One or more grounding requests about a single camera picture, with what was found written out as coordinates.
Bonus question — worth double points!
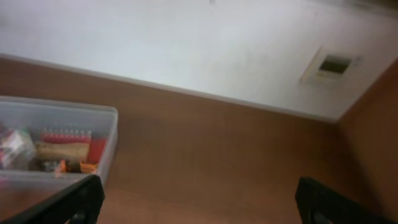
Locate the wooden handled orange scraper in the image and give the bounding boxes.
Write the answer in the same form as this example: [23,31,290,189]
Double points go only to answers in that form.
[34,139,107,164]

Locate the clear plastic container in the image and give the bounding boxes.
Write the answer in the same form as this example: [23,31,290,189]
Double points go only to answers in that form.
[1,96,118,219]

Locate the orange black long-nose pliers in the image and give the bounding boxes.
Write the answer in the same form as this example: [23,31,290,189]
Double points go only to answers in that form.
[40,159,98,175]

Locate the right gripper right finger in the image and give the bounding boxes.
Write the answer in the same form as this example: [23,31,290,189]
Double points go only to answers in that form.
[295,177,397,224]

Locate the wall socket plate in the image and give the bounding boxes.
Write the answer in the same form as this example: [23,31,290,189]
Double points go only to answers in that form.
[300,47,362,86]

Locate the socket bit rail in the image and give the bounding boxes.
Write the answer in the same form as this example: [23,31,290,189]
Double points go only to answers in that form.
[39,128,91,144]

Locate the screwdriver bit set case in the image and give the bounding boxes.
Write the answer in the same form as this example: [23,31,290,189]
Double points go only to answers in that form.
[1,129,36,170]

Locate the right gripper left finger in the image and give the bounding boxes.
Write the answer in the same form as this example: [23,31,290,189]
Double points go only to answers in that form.
[1,175,105,224]

